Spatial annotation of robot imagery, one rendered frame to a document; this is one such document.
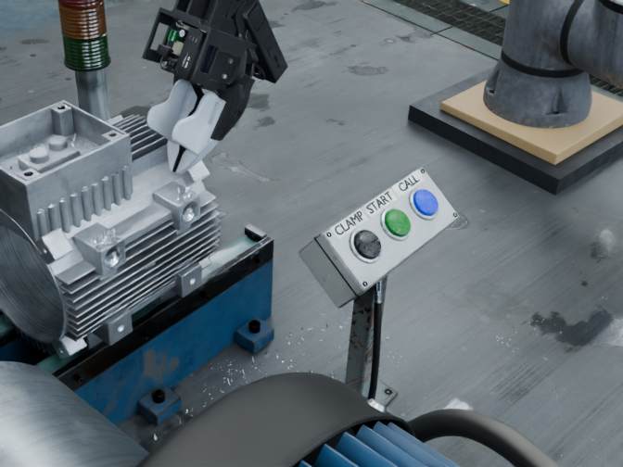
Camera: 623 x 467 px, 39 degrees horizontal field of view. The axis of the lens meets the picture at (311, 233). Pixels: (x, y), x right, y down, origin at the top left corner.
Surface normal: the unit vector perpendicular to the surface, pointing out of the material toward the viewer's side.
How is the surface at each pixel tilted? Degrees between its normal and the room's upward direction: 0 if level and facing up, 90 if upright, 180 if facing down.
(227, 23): 90
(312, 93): 0
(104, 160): 90
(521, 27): 92
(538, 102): 71
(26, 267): 47
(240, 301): 90
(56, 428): 28
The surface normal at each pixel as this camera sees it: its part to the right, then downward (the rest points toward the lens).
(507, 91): -0.75, 0.04
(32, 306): 0.28, -0.65
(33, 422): 0.32, -0.91
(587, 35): -0.80, 0.24
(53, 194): 0.77, 0.41
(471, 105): 0.02, -0.80
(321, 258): -0.65, 0.43
